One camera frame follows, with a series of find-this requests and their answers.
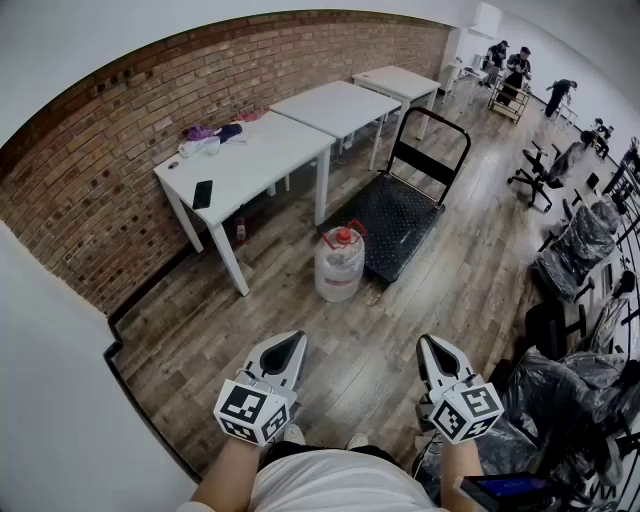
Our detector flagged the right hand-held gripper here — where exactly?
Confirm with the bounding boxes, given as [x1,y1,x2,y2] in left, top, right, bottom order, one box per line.
[416,333,504,445]

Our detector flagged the large water jug red handle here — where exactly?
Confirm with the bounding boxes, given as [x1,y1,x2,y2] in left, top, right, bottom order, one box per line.
[313,219,369,304]

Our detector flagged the wooden trolley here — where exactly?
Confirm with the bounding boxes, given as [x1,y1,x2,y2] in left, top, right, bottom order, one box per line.
[488,79,531,124]

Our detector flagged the black metal railing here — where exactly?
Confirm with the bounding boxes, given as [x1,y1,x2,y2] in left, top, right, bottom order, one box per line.
[602,149,640,261]

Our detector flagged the black smartphone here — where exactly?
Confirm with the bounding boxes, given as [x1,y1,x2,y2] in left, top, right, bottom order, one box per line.
[192,179,214,211]

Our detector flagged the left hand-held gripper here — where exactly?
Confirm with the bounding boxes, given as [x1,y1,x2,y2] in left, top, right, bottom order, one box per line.
[213,329,308,446]

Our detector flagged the person's left forearm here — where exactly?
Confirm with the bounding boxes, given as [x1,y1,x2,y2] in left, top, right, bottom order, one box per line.
[189,437,266,512]

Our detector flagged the small white table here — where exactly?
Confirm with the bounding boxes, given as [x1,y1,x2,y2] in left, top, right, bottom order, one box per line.
[442,57,489,104]

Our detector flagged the black armchair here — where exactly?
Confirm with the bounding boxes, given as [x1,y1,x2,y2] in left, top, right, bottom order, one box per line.
[524,299,589,361]

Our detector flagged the black chest-mounted phone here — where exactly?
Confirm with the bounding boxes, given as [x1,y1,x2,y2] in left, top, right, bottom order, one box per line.
[459,472,556,512]

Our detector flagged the black office chair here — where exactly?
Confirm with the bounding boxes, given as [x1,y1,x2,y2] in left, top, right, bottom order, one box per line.
[507,141,586,211]

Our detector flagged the person's white shirt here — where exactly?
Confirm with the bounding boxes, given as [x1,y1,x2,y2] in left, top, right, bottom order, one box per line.
[247,447,451,512]

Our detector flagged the plastic-wrapped office chair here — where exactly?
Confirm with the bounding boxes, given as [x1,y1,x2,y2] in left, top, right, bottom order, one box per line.
[529,199,626,301]
[487,347,640,501]

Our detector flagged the person's right forearm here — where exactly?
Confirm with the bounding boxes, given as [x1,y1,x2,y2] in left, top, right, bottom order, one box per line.
[437,439,484,509]

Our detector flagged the person's black shorts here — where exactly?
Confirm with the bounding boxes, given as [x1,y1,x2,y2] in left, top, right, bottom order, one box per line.
[262,441,397,460]

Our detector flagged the black platform trolley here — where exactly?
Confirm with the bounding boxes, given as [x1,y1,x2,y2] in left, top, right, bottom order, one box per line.
[317,106,472,285]

